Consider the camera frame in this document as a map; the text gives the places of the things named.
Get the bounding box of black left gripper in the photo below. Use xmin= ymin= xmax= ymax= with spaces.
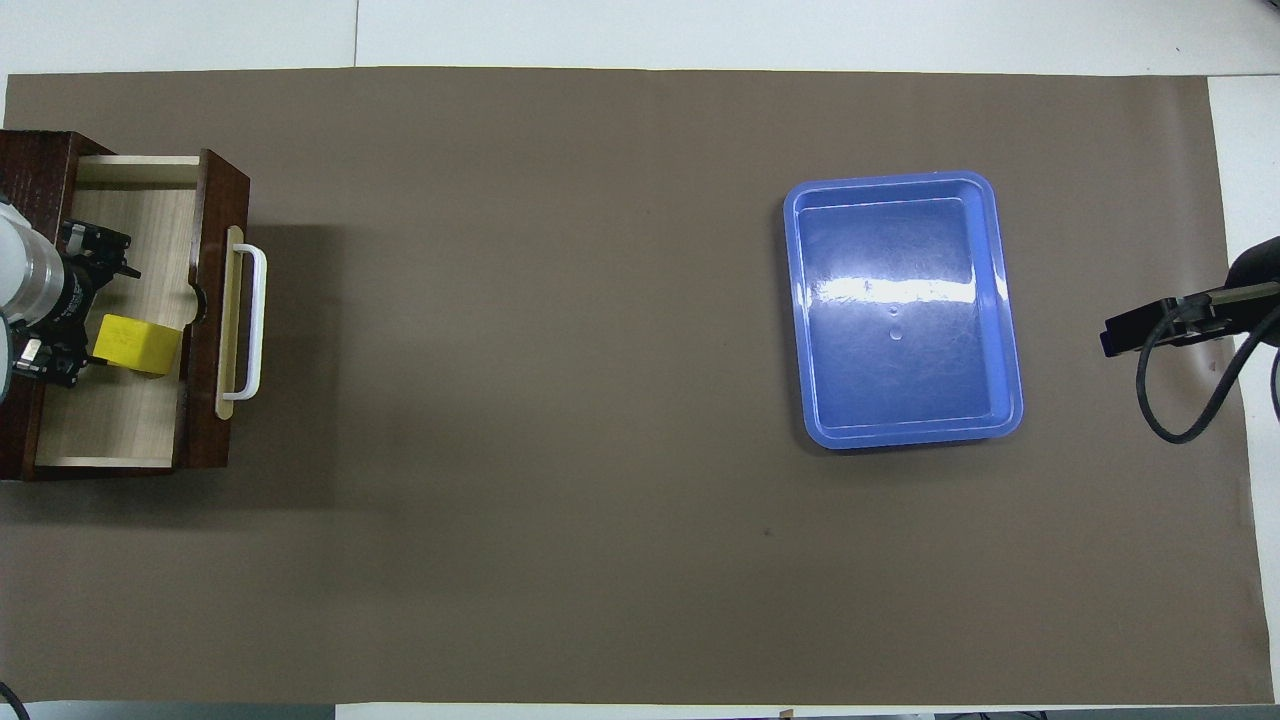
xmin=12 ymin=220 xmax=141 ymax=389

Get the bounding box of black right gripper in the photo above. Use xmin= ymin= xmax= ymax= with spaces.
xmin=1100 ymin=237 xmax=1280 ymax=358

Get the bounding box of yellow cube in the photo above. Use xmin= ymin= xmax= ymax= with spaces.
xmin=92 ymin=313 xmax=183 ymax=377

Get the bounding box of wooden drawer with white handle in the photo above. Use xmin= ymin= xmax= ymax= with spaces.
xmin=35 ymin=148 xmax=269 ymax=473

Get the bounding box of dark wooden drawer cabinet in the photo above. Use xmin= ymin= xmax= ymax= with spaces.
xmin=0 ymin=130 xmax=251 ymax=483

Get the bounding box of blue plastic tray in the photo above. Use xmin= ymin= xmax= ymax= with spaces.
xmin=782 ymin=170 xmax=1025 ymax=451

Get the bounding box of brown paper table mat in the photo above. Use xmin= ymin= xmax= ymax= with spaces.
xmin=0 ymin=66 xmax=1276 ymax=706

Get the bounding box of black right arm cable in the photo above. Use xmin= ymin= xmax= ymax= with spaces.
xmin=1137 ymin=283 xmax=1280 ymax=446

